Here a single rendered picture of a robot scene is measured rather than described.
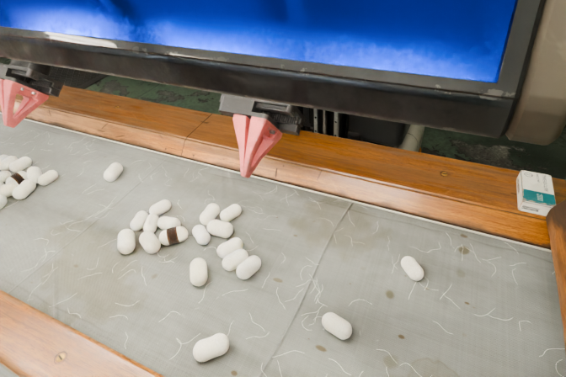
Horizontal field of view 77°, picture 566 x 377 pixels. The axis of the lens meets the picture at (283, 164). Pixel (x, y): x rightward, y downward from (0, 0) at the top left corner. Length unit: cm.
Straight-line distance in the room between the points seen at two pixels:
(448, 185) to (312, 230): 20
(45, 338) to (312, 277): 29
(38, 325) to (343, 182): 40
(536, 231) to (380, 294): 21
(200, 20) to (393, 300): 36
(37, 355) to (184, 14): 38
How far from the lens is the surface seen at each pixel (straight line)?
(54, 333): 47
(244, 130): 45
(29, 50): 25
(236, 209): 51
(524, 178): 56
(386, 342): 42
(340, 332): 40
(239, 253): 45
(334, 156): 57
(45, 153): 80
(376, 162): 56
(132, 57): 19
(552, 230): 48
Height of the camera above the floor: 112
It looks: 39 degrees down
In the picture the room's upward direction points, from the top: 5 degrees counter-clockwise
